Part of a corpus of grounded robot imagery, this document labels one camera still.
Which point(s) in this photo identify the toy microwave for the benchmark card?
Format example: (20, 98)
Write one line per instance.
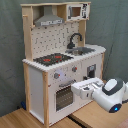
(78, 11)

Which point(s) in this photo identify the wooden toy kitchen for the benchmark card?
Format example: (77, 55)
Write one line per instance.
(45, 40)

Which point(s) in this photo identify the toy oven door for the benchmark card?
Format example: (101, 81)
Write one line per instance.
(62, 101)

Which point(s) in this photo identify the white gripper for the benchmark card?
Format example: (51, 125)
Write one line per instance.
(84, 89)

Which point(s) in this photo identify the grey range hood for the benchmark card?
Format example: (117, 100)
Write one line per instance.
(48, 18)

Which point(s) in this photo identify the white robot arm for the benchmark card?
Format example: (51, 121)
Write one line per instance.
(110, 95)

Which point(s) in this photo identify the black stovetop red burners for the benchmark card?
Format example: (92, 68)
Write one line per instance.
(52, 59)

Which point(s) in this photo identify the grey toy sink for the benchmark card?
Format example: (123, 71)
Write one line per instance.
(79, 51)

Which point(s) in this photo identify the red stove knob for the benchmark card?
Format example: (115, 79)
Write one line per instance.
(56, 75)
(74, 69)

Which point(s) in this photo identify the black toy faucet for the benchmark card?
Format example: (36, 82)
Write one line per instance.
(71, 45)

